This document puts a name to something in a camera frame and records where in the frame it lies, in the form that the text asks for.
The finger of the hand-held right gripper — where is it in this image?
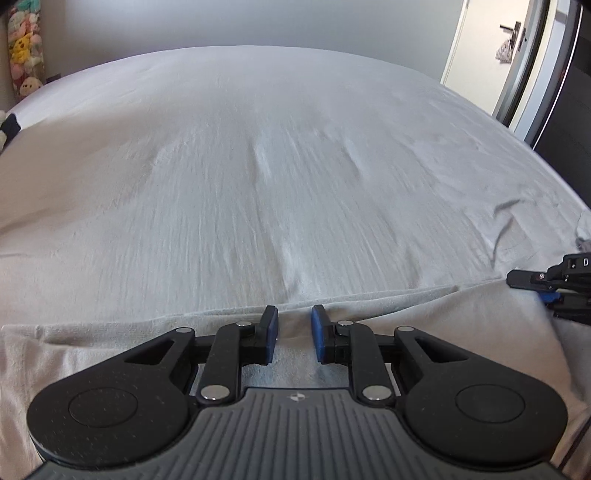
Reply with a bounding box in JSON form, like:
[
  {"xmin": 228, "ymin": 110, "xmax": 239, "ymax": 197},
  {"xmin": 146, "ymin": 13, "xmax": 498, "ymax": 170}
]
[
  {"xmin": 506, "ymin": 264, "xmax": 591, "ymax": 292},
  {"xmin": 539, "ymin": 290, "xmax": 591, "ymax": 322}
]

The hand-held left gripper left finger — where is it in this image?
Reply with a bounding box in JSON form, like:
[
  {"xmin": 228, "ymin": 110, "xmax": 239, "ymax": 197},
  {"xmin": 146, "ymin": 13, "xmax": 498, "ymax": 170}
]
[{"xmin": 124, "ymin": 305, "xmax": 280, "ymax": 407}]

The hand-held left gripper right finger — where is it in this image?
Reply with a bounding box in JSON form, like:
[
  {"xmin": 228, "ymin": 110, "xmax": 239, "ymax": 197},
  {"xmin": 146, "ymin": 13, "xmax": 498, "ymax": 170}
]
[{"xmin": 311, "ymin": 304, "xmax": 465, "ymax": 407}]

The off-white sweatshirt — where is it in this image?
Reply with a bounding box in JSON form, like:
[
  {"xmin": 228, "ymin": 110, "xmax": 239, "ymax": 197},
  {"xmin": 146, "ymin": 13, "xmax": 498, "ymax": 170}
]
[{"xmin": 0, "ymin": 277, "xmax": 591, "ymax": 480}]

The dark wardrobe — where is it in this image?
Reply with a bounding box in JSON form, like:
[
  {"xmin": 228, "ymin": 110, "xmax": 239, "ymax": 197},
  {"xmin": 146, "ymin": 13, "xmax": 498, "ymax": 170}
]
[{"xmin": 533, "ymin": 0, "xmax": 591, "ymax": 209}]

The bed with white sheet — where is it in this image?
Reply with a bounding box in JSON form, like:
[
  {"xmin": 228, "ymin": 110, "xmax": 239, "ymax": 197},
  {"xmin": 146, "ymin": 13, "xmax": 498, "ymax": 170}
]
[{"xmin": 0, "ymin": 45, "xmax": 591, "ymax": 333}]

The white door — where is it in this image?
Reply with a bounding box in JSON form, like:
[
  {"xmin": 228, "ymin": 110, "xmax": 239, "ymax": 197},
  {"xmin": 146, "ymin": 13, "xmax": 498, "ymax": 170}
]
[{"xmin": 441, "ymin": 0, "xmax": 550, "ymax": 121}]

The dark navy folded garment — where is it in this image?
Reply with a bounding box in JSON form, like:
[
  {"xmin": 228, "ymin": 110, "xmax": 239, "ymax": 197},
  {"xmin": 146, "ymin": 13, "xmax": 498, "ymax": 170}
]
[{"xmin": 0, "ymin": 113, "xmax": 23, "ymax": 139}]

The clear tube of plush toys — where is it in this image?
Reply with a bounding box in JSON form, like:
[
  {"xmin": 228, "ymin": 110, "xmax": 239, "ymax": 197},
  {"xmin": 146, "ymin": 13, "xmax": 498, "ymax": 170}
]
[{"xmin": 4, "ymin": 0, "xmax": 47, "ymax": 99}]

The grey door frame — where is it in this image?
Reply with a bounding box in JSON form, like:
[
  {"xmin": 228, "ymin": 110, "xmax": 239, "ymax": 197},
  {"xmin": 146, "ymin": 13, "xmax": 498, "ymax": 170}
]
[{"xmin": 492, "ymin": 0, "xmax": 583, "ymax": 149}]

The black door handle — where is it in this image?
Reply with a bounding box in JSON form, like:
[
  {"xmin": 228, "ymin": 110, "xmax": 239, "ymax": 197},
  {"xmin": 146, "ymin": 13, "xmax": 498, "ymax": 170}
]
[{"xmin": 500, "ymin": 20, "xmax": 528, "ymax": 52}]

